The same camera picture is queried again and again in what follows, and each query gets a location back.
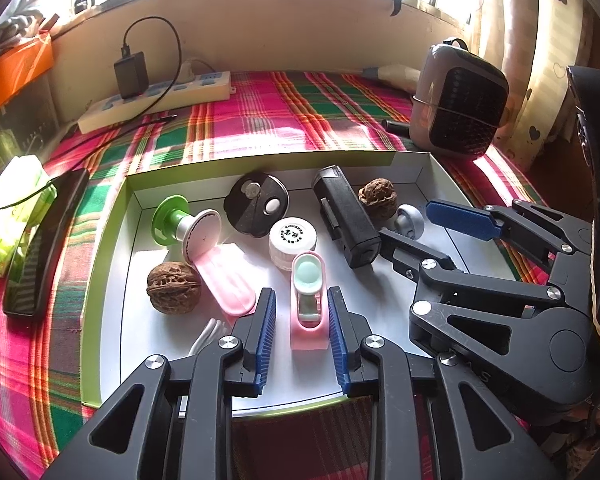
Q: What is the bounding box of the green and white spool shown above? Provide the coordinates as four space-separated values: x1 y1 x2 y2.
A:
152 196 223 263

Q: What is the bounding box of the black charger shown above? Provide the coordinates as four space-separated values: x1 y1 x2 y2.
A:
114 51 149 101

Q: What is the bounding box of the shallow green cardboard box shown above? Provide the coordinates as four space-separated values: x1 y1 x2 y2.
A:
80 151 486 418

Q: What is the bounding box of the white cable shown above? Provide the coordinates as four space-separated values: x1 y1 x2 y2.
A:
187 317 231 358

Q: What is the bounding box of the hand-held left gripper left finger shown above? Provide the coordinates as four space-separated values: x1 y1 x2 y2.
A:
42 287 277 480

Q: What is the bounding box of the green tissue packet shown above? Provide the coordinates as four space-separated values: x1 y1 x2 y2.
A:
0 155 58 277

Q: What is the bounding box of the white plug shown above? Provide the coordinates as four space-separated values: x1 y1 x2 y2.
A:
180 57 216 83

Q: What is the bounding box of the plaid blanket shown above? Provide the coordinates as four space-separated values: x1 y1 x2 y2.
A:
0 70 546 480

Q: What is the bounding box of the round disc with two buttons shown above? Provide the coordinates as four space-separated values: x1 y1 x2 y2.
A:
223 172 290 237

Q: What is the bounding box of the white round jar lid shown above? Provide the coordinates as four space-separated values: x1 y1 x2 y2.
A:
268 218 318 268

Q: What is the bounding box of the beige cloth bundle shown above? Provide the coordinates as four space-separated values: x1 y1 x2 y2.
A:
362 63 423 93

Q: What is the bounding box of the black charging cable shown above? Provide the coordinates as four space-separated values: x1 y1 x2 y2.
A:
0 16 185 216

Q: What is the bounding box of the brown walnut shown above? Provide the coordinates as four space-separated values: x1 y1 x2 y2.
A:
357 177 398 216
146 261 202 316

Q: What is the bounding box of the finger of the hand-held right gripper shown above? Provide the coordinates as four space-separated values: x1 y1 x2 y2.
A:
380 230 563 356
426 200 595 281

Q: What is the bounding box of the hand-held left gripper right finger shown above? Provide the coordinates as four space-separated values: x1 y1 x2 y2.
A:
327 286 563 480

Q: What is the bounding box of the pink oblong case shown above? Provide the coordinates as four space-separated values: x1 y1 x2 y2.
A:
192 242 257 317

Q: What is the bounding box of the small grey fan heater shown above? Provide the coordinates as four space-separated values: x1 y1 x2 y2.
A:
410 39 510 158

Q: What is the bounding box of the heart print curtain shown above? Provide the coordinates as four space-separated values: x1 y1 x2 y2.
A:
480 0 596 171

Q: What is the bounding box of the white power strip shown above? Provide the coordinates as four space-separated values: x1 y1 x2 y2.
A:
77 70 232 135

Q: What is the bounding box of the grey caster wheel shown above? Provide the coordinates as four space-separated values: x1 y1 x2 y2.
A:
394 204 426 241

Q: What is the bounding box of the glass tank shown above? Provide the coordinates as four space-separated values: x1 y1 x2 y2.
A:
0 72 63 181

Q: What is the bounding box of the black phone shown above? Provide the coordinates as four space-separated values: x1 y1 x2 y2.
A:
2 167 91 317

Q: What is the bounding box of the white plastic bag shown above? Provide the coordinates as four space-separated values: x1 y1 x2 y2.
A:
0 0 61 56

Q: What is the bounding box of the orange box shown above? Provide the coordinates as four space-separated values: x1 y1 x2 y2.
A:
0 35 55 123

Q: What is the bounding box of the black rectangular device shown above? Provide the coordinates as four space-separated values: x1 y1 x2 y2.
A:
312 165 382 268

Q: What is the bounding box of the pink case with mint circle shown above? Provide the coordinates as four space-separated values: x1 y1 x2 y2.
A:
290 252 329 352

